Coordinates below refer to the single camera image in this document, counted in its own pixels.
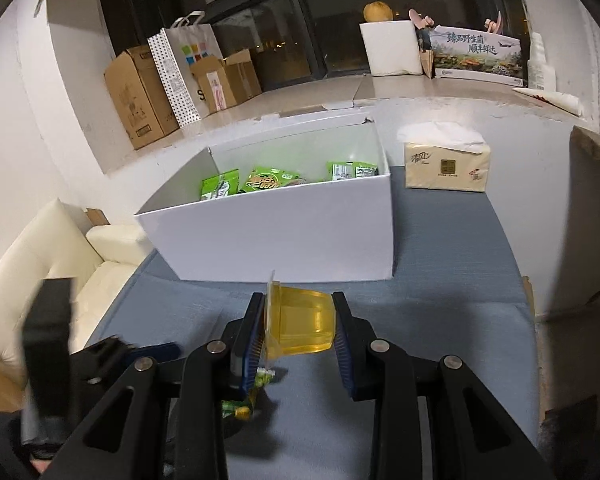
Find white foam box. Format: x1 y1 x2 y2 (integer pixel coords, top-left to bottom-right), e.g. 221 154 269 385
359 20 425 77

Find small open cardboard box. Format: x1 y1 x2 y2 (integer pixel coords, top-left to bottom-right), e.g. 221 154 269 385
189 49 262 115

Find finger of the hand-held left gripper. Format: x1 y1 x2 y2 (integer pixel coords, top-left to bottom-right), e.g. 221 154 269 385
122 341 182 366
72 336 137 386

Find grey brown board panel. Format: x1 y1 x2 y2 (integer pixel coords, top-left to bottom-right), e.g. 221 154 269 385
542 126 600 323

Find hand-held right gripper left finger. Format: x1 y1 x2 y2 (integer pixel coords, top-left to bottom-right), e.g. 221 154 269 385
45 291 268 480

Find white cardboard box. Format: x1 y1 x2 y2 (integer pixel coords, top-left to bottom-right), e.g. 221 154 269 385
134 112 396 282

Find amber jelly cup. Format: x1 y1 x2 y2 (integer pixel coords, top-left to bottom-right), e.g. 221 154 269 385
262 270 337 362

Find large brown cardboard box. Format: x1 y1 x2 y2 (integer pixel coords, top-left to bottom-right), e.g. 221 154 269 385
104 45 180 151

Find white paper bag coloured squares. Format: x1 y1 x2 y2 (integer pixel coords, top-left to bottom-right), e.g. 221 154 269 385
166 11 226 116

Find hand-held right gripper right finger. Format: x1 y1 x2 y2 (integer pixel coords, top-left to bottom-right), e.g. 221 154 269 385
331 291 556 480

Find beige tissue pack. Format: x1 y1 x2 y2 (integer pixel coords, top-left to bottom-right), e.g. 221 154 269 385
396 121 492 191

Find yellow pomelo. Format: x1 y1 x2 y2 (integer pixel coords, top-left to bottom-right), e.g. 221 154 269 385
363 1 393 23

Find folded white paper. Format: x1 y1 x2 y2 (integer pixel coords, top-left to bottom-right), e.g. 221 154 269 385
512 87 582 116

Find white green wrapped candy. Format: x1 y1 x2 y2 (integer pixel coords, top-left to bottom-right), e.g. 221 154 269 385
252 367 287 389

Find long printed carton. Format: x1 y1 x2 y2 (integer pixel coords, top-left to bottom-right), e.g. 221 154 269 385
431 25 526 86

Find cream sofa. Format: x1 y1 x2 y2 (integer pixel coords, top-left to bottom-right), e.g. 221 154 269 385
0 197 151 366

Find green snack packet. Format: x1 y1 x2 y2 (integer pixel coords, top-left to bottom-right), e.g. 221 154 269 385
326 160 379 183
237 166 306 195
200 170 241 202

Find polka dot paper bag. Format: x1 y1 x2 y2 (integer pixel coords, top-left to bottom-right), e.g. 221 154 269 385
147 27 202 128

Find dark window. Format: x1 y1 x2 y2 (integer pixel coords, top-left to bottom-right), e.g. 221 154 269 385
95 0 531 95

